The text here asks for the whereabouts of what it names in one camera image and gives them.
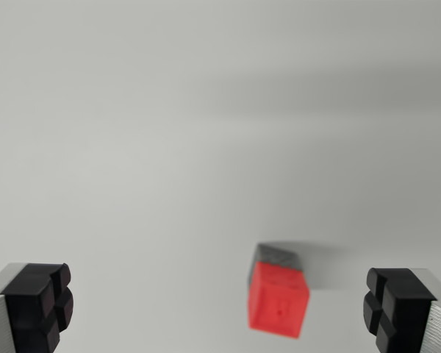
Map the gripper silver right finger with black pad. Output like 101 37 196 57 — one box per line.
362 267 441 353

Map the red cube with studs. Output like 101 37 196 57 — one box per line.
247 260 312 339

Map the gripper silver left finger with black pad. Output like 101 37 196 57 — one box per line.
0 262 75 353

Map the grey cube with studs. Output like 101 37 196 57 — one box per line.
246 242 305 288

